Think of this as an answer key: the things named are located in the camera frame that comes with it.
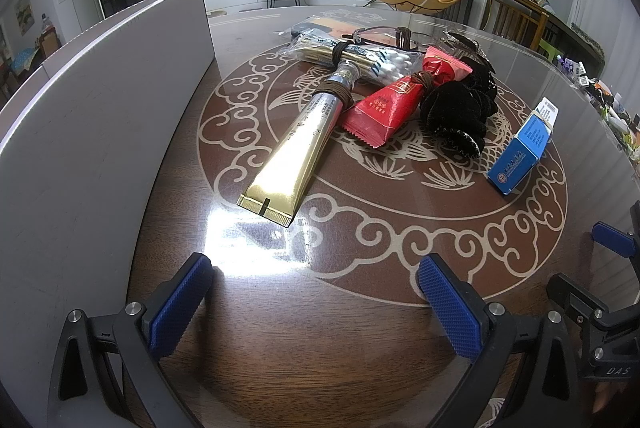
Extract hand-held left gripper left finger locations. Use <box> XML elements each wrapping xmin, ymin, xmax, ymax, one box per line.
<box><xmin>55</xmin><ymin>252</ymin><xmax>216</xmax><ymax>428</ymax></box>

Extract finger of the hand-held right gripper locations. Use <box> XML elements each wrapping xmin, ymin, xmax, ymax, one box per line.
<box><xmin>546</xmin><ymin>273</ymin><xmax>613</xmax><ymax>325</ymax></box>
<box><xmin>591</xmin><ymin>220</ymin><xmax>640</xmax><ymax>260</ymax></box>

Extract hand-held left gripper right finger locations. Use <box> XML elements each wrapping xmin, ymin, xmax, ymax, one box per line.
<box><xmin>416</xmin><ymin>253</ymin><xmax>588</xmax><ymax>428</ymax></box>

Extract blue and white carton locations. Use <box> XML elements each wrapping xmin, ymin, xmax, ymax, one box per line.
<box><xmin>486</xmin><ymin>97</ymin><xmax>560</xmax><ymax>196</ymax></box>

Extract gold cosmetic tube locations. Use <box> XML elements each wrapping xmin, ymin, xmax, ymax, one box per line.
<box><xmin>236</xmin><ymin>62</ymin><xmax>361</xmax><ymax>228</ymax></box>

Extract red snack packet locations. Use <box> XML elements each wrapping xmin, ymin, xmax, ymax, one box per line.
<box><xmin>341</xmin><ymin>47</ymin><xmax>473</xmax><ymax>150</ymax></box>

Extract white cardboard box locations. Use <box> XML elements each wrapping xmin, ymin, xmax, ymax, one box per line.
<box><xmin>0</xmin><ymin>0</ymin><xmax>217</xmax><ymax>409</ymax></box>

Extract brown elastic cord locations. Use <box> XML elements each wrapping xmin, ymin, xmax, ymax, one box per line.
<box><xmin>412</xmin><ymin>70</ymin><xmax>439</xmax><ymax>97</ymax></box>
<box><xmin>320</xmin><ymin>75</ymin><xmax>357</xmax><ymax>107</ymax></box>
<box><xmin>331</xmin><ymin>41</ymin><xmax>352</xmax><ymax>69</ymax></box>

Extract cotton swab packet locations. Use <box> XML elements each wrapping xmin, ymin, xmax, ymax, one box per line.
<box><xmin>280</xmin><ymin>32</ymin><xmax>426</xmax><ymax>86</ymax></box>

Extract pile of small clutter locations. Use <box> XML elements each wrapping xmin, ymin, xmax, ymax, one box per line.
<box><xmin>555</xmin><ymin>53</ymin><xmax>640</xmax><ymax>159</ymax></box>

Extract black velvet scrunchie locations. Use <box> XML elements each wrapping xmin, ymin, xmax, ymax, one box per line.
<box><xmin>419</xmin><ymin>32</ymin><xmax>498</xmax><ymax>159</ymax></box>

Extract dark wooden sideboard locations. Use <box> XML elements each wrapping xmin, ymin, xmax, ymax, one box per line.
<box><xmin>540</xmin><ymin>5</ymin><xmax>608</xmax><ymax>69</ymax></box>

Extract thin-framed eyeglasses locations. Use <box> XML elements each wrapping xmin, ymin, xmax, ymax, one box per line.
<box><xmin>350</xmin><ymin>25</ymin><xmax>421</xmax><ymax>51</ymax></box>

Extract dining table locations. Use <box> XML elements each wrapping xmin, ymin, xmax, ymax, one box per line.
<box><xmin>7</xmin><ymin>48</ymin><xmax>41</xmax><ymax>76</ymax></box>

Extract dark and orange flat packet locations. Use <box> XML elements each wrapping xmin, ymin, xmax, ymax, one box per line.
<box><xmin>290</xmin><ymin>19</ymin><xmax>396</xmax><ymax>44</ymax></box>

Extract clear plastic bag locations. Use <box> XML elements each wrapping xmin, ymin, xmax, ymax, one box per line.
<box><xmin>320</xmin><ymin>8</ymin><xmax>383</xmax><ymax>23</ymax></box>

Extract framed landscape painting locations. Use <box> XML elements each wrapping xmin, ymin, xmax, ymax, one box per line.
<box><xmin>12</xmin><ymin>0</ymin><xmax>37</xmax><ymax>36</ymax></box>

